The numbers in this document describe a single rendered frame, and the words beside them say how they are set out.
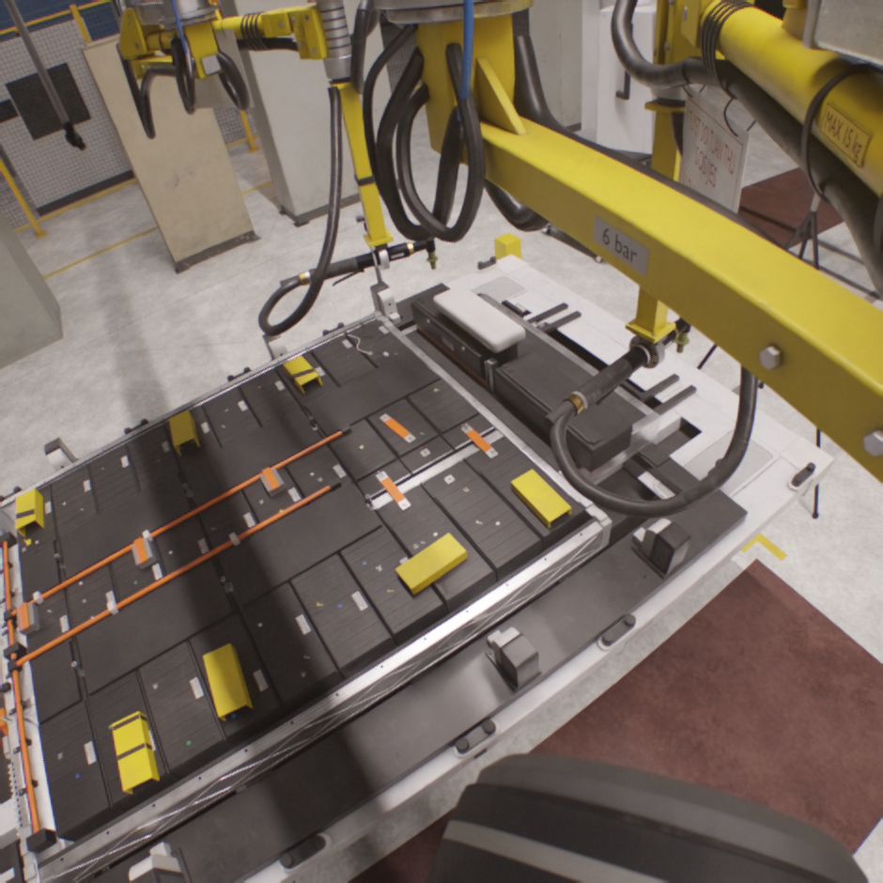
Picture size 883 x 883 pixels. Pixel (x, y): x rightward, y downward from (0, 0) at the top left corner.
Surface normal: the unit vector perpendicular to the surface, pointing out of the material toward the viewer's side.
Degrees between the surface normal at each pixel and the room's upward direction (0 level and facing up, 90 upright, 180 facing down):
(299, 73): 90
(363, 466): 0
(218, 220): 90
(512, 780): 52
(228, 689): 0
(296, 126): 90
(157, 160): 90
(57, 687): 0
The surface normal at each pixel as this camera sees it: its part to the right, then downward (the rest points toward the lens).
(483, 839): -0.73, -0.62
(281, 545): -0.10, -0.66
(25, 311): 0.56, 0.58
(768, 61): -0.97, -0.22
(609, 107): -0.51, 0.67
